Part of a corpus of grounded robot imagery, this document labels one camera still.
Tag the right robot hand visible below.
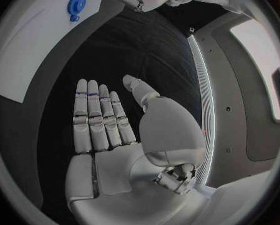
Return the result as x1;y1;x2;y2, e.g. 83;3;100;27
64;74;212;225

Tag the white task board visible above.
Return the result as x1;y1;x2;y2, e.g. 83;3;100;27
0;0;106;104

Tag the blue gear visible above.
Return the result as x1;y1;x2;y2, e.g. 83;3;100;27
66;0;87;16

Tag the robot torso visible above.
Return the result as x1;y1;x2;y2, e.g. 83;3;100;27
187;16;280;191

